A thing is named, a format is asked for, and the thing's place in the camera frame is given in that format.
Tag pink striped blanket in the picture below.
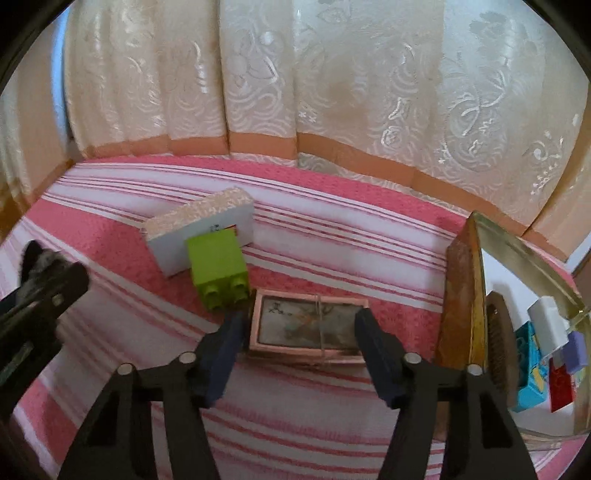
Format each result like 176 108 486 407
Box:
0 154 591 480

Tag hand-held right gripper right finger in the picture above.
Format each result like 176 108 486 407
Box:
353 308 539 480

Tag window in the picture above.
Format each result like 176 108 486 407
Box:
52 28 71 141

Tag white cube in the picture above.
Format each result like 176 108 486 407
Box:
527 296 571 358

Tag pink framed box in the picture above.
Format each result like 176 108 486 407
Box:
249 288 370 365

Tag white cardboard box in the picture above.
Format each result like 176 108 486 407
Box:
142 187 256 278

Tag brown wooden door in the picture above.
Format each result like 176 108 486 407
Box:
570 251 591 282

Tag purple cube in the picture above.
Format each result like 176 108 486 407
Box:
566 330 589 374

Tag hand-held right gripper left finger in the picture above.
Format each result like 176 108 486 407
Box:
58 310 247 480

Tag teal carton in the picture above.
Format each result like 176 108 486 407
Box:
510 322 552 413

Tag green building block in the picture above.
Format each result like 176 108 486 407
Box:
186 229 250 311

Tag red building brick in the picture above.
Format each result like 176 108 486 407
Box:
549 357 575 413

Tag brown wooden brush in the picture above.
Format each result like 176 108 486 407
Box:
485 291 520 407

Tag cream floral curtain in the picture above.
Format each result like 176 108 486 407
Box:
0 41 70 241
62 0 591 261

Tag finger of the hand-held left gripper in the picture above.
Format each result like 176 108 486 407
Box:
0 263 90 324
0 307 63 409

